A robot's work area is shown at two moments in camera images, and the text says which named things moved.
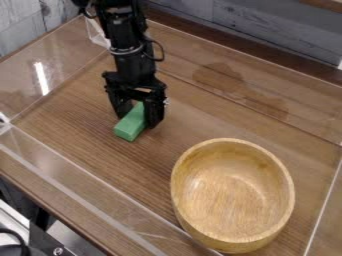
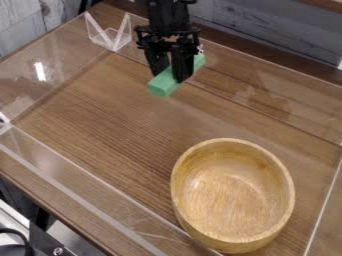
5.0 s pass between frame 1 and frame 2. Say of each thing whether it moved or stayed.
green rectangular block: moved
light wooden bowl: stayed
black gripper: moved
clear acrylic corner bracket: stayed
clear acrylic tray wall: stayed
